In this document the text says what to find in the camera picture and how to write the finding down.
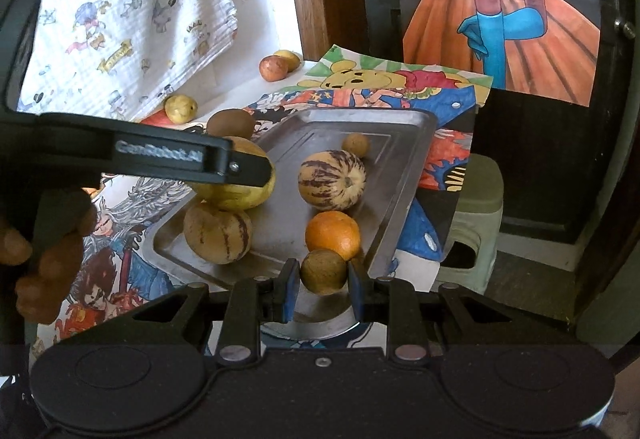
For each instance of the yellow apple behind red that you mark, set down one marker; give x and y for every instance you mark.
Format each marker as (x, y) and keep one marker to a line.
(291, 58)

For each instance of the yellow green guava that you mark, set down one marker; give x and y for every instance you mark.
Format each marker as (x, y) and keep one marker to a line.
(180, 109)

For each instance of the large brown kiwi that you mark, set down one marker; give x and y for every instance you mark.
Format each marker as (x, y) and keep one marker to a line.
(231, 123)

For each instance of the small orange tangerine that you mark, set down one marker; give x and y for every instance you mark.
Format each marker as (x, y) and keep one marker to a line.
(334, 231)

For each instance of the green yellow mango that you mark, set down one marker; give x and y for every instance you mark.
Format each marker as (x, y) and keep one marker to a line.
(247, 187)

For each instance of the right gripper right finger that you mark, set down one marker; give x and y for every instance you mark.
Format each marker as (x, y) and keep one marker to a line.
(395, 304)

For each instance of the Winnie the Pooh drawing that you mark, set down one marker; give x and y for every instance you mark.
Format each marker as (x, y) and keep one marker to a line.
(341, 67)

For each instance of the person's left hand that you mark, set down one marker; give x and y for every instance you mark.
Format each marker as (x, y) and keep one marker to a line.
(38, 295)

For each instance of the brown striped pepino melon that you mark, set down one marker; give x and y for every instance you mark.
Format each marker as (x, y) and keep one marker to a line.
(217, 236)

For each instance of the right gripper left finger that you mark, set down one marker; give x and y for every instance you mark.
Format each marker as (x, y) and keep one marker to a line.
(252, 303)

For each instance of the small brown round fruit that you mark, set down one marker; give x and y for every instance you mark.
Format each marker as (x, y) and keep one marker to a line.
(357, 144)

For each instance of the cartoon print white cloth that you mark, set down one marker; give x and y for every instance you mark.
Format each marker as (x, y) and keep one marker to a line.
(121, 58)

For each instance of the green plastic stool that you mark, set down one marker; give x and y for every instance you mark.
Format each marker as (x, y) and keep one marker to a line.
(471, 246)

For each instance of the yellow striped pepino melon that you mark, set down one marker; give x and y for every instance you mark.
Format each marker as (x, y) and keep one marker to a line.
(332, 180)

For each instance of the metal baking tray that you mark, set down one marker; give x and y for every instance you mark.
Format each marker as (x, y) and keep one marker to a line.
(376, 191)

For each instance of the orange dress lady poster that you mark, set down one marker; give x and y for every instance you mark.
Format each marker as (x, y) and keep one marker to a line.
(544, 48)

